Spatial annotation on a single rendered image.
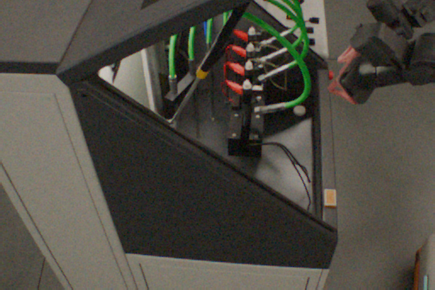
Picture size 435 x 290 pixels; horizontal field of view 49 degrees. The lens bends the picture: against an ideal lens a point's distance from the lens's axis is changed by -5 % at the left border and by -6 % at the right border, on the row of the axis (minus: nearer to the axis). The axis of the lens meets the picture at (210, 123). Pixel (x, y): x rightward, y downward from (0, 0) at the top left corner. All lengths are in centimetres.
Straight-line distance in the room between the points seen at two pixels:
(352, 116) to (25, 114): 217
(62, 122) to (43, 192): 30
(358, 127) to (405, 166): 35
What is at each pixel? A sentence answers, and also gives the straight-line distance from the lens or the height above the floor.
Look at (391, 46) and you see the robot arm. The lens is 89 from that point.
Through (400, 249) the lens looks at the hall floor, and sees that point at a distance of 248.
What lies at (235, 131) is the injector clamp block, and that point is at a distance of 147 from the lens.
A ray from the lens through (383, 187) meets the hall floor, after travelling 266.
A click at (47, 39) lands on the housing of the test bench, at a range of 101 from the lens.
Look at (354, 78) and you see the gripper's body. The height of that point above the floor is 142.
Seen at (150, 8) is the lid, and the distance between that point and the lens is 86.
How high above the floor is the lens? 207
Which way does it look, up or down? 47 degrees down
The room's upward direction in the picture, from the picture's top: 3 degrees counter-clockwise
